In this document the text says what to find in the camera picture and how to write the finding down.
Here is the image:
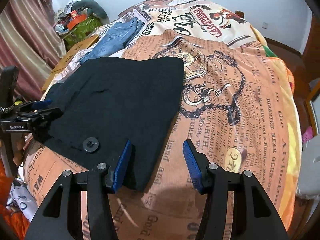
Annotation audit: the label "wooden lap table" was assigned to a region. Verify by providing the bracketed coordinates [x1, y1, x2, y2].
[41, 34, 100, 92]

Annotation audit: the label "blue jeans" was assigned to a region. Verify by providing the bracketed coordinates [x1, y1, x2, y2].
[80, 17, 145, 64]

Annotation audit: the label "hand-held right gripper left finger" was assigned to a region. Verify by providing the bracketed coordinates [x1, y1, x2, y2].
[25, 139, 132, 240]

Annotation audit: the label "printed blanket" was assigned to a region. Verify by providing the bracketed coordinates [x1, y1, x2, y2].
[22, 0, 303, 240]

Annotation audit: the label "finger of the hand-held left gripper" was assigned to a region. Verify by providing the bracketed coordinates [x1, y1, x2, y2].
[16, 99, 53, 112]
[19, 108, 63, 126]

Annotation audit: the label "pink striped curtain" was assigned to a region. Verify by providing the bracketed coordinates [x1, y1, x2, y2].
[0, 0, 67, 100]

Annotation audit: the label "person's left hand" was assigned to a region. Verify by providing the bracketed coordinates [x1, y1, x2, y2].
[14, 135, 27, 167]

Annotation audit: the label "black pants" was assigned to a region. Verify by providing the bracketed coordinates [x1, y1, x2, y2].
[42, 56, 185, 192]

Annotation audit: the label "orange cloth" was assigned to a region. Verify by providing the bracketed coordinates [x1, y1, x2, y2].
[0, 155, 33, 233]

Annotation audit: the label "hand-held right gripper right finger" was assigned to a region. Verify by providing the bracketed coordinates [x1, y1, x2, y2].
[183, 139, 287, 240]

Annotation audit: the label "grey plush toy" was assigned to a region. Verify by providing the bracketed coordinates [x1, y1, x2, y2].
[75, 0, 109, 23]

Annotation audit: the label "orange box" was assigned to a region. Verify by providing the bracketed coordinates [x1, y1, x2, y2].
[67, 14, 88, 29]

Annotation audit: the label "green storage box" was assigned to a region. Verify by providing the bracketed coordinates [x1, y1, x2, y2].
[61, 15, 101, 47]

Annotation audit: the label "pile of crumpled clothes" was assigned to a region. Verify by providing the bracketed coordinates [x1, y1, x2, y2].
[59, 0, 87, 14]

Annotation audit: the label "pink plastic slipper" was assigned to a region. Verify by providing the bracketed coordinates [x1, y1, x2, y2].
[301, 126, 313, 143]

